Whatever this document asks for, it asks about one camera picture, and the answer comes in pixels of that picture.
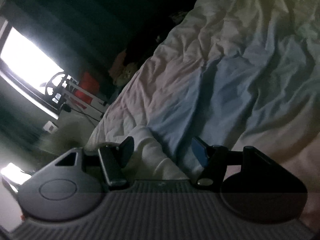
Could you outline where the white zip hoodie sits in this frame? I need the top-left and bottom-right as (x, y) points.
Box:
(85, 125), (188, 180)

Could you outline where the pastel wrinkled bed sheet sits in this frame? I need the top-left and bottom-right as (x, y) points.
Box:
(87, 0), (320, 230)

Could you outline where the red bag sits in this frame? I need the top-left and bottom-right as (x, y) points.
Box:
(74, 72), (100, 104)

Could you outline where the dark green curtain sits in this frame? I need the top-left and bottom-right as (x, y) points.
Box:
(0, 0), (216, 98)

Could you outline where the bright round mirror lamp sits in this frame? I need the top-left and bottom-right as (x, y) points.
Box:
(1, 163), (31, 193)

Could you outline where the yellow plush toy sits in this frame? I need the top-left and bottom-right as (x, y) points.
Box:
(108, 50), (138, 88)

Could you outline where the white metal tripod stand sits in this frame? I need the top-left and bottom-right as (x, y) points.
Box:
(44, 72), (109, 121)

